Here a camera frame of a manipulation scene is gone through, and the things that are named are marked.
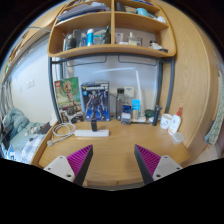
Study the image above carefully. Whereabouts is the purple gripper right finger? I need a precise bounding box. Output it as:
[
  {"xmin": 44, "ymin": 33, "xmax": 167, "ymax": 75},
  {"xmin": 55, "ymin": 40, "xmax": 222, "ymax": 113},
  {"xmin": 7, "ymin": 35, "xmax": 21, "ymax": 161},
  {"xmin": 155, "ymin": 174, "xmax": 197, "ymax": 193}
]
[{"xmin": 134, "ymin": 145, "xmax": 182, "ymax": 185}]

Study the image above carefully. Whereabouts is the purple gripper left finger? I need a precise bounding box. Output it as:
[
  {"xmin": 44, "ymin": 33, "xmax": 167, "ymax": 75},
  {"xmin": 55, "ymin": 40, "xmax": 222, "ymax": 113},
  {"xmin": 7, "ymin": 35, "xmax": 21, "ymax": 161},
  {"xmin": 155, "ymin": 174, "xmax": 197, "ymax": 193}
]
[{"xmin": 44, "ymin": 145, "xmax": 93, "ymax": 186}]

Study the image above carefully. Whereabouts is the black charger plug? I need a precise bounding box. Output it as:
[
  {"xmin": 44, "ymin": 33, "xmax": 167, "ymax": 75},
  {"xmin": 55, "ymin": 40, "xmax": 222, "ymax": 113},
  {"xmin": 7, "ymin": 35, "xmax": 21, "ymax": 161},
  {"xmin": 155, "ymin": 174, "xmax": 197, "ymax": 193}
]
[{"xmin": 91, "ymin": 121, "xmax": 98, "ymax": 132}]

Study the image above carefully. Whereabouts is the translucent plastic cup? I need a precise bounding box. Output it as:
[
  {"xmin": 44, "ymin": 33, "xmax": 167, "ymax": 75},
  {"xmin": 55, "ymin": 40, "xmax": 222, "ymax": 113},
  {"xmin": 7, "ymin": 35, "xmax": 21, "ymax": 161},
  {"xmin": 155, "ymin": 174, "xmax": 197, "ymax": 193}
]
[{"xmin": 171, "ymin": 132, "xmax": 184, "ymax": 144}]

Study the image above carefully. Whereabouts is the white power strip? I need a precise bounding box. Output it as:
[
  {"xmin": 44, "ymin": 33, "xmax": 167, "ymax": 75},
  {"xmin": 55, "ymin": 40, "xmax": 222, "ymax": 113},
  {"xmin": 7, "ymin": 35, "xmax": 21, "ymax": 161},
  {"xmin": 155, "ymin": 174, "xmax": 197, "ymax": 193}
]
[{"xmin": 75, "ymin": 130, "xmax": 109, "ymax": 137}]

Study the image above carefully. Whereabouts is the white mug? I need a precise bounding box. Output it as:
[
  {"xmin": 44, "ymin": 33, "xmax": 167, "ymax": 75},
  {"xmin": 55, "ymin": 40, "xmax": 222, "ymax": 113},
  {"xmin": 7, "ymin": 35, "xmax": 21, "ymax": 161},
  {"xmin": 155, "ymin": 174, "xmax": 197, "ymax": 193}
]
[{"xmin": 160, "ymin": 113, "xmax": 172, "ymax": 129}]

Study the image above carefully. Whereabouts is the white bottle red cap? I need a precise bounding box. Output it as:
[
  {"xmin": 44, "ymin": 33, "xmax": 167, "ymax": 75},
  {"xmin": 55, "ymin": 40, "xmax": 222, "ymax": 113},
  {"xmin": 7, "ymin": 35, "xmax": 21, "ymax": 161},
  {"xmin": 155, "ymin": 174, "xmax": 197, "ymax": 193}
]
[{"xmin": 168, "ymin": 108, "xmax": 182, "ymax": 135}]

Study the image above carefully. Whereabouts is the black cylindrical bottle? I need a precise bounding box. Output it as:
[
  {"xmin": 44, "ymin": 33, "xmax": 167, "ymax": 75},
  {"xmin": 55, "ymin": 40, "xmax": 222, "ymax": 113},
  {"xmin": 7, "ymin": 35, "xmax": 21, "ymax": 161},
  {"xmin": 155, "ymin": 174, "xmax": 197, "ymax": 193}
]
[{"xmin": 152, "ymin": 105, "xmax": 162, "ymax": 126}]

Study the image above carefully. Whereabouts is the small blue box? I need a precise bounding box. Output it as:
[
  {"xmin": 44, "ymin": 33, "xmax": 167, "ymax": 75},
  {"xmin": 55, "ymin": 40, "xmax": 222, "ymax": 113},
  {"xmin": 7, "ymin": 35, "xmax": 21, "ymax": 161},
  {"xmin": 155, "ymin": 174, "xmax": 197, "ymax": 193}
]
[{"xmin": 121, "ymin": 105, "xmax": 132, "ymax": 125}]

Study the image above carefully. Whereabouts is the bed with green blanket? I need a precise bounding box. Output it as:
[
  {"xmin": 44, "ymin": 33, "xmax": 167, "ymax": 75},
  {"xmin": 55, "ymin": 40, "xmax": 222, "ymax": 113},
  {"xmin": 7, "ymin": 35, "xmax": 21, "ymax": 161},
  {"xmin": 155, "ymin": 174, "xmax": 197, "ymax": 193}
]
[{"xmin": 0, "ymin": 108, "xmax": 50, "ymax": 164}]

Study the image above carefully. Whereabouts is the light blue carton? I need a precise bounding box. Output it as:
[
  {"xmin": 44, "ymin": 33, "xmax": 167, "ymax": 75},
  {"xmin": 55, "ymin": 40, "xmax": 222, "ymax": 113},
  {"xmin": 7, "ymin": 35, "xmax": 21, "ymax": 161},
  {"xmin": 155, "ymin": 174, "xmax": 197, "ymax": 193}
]
[{"xmin": 132, "ymin": 99, "xmax": 140, "ymax": 120}]

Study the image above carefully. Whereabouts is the Groot Lego box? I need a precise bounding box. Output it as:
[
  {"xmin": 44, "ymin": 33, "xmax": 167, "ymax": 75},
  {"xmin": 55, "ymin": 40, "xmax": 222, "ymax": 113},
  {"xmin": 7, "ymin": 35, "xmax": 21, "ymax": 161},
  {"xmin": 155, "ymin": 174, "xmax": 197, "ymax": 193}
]
[{"xmin": 55, "ymin": 77, "xmax": 84, "ymax": 123}]

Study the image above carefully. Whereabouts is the blue robot model box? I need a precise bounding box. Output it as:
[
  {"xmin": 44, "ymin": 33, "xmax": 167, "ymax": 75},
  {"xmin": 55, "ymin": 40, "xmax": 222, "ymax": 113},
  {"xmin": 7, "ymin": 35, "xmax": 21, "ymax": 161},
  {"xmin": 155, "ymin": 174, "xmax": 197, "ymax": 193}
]
[{"xmin": 81, "ymin": 82, "xmax": 110, "ymax": 121}]

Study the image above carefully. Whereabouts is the dark tall bottle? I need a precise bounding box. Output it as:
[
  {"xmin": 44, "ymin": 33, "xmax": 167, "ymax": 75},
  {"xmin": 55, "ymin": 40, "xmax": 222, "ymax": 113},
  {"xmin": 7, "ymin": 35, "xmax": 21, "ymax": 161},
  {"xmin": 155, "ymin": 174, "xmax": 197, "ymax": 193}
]
[{"xmin": 116, "ymin": 88, "xmax": 124, "ymax": 120}]

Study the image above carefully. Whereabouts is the white coiled cable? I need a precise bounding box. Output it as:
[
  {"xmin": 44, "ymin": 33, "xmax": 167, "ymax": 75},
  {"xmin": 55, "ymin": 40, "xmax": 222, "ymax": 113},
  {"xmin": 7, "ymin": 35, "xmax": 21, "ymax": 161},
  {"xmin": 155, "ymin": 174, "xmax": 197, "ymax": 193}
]
[{"xmin": 46, "ymin": 122, "xmax": 77, "ymax": 148}]

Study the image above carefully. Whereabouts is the grey metal desk frame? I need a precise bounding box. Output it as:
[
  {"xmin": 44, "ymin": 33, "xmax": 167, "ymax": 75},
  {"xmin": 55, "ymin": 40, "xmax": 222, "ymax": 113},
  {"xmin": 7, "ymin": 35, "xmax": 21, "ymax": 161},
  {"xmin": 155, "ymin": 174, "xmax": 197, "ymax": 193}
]
[{"xmin": 48, "ymin": 53, "xmax": 175, "ymax": 122}]

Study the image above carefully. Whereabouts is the wooden wall shelf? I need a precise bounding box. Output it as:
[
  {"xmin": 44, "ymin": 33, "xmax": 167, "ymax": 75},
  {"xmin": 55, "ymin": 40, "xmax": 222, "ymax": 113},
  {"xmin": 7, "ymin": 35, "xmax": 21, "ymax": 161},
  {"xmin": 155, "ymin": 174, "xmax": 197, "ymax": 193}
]
[{"xmin": 47, "ymin": 0, "xmax": 176, "ymax": 58}]

